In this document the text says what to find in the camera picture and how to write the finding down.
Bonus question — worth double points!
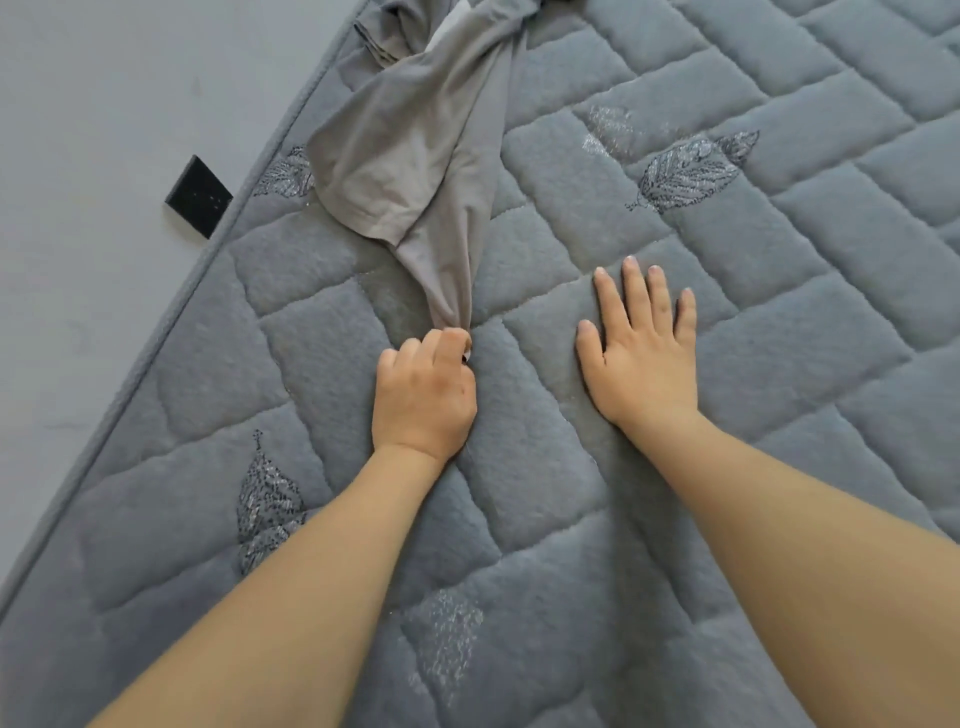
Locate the person's right hand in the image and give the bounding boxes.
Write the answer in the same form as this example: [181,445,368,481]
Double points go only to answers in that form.
[574,255,702,449]

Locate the person's left hand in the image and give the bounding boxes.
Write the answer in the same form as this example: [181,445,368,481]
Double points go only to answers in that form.
[370,327,480,467]

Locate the grey printed t-shirt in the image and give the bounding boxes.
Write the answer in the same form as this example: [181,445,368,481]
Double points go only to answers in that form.
[307,0,549,335]

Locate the person's left forearm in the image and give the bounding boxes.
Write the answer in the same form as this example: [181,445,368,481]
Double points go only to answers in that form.
[90,442,449,728]

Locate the person's right forearm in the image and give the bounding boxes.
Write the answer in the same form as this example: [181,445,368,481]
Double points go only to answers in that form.
[622,408,960,728]

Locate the grey quilted mattress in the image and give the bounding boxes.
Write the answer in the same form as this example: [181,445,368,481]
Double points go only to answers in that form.
[0,0,960,728]

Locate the black square patch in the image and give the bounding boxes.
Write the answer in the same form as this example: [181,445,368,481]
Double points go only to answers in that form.
[165,154,236,240]

